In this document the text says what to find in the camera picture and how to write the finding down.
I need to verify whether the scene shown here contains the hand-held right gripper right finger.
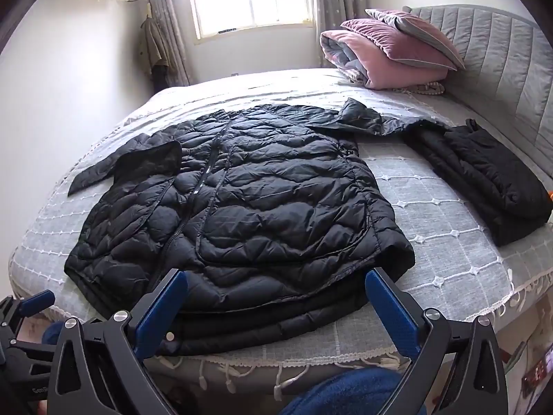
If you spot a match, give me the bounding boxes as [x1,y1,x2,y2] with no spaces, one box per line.
[365,267,509,415]

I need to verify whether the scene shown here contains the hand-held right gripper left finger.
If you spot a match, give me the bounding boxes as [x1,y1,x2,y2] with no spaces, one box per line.
[47,269,189,415]

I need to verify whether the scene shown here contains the grey pillow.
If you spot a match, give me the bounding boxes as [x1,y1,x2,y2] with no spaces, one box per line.
[365,7,467,70]

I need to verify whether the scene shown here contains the hanging brown coat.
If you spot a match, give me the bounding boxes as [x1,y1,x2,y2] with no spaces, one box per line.
[137,5,170,92]

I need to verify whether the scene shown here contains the pink velvet pillow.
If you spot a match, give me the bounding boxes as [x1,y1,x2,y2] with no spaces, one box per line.
[340,18,461,72]

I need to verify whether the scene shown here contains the black quilted puffer jacket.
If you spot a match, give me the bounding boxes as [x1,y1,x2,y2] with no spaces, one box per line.
[64,97,415,318]

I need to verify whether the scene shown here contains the white beaded cushion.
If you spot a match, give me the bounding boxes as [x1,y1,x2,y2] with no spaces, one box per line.
[400,80,447,96]

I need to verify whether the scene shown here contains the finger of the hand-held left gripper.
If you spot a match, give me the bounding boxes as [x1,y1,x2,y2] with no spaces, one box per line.
[0,289,57,342]

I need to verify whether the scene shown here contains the grey padded headboard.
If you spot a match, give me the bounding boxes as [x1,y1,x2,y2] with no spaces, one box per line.
[402,4,553,169]

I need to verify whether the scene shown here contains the bed with white grid bedspread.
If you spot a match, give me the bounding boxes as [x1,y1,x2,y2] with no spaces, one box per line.
[8,67,553,415]

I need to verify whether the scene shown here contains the folded pink and grey quilt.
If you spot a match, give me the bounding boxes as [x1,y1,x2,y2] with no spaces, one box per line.
[320,29,447,91]

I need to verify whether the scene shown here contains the folded black clothes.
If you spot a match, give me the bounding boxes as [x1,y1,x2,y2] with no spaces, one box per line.
[404,118,553,247]

